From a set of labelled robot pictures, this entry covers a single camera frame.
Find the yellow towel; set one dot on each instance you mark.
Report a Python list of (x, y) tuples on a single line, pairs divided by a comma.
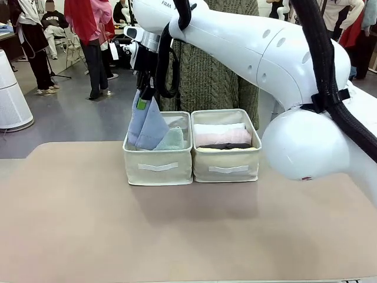
[(226, 149)]

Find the small white background robot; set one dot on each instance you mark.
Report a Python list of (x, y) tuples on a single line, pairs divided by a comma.
[(283, 10)]

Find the teal towel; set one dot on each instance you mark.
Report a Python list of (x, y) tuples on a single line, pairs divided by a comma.
[(172, 140)]

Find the pink towel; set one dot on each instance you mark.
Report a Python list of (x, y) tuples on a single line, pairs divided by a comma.
[(224, 137)]

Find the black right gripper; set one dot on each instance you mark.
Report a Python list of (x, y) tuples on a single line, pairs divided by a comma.
[(145, 62)]

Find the white table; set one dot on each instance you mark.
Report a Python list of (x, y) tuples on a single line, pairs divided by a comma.
[(365, 92)]

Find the dark grey towel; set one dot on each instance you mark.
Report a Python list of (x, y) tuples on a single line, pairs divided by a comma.
[(226, 145)]

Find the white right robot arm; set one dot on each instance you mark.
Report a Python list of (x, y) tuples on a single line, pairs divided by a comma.
[(250, 50)]

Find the white folding chair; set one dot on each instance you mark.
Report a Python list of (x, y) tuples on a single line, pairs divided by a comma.
[(70, 48)]

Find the cream fabric storage bin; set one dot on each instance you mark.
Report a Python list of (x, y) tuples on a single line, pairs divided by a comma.
[(159, 165), (226, 165)]

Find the seated person in black top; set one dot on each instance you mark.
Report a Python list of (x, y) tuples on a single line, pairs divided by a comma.
[(119, 13)]

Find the white cylindrical air purifier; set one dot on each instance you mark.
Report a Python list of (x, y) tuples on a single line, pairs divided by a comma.
[(11, 94)]

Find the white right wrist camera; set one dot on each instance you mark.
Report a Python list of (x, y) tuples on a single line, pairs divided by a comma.
[(134, 56)]

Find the lavender blue towel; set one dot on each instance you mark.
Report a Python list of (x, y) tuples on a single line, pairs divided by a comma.
[(147, 126)]

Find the person in olive knit sweater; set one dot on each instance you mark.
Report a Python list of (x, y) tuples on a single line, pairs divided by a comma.
[(206, 82)]

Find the person in red pink top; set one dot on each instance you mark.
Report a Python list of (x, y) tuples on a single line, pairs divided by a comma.
[(88, 29)]

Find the person's left forearm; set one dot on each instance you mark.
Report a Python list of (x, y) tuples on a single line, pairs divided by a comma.
[(248, 103)]

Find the white towel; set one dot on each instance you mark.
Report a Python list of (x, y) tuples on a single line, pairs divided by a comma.
[(218, 128)]

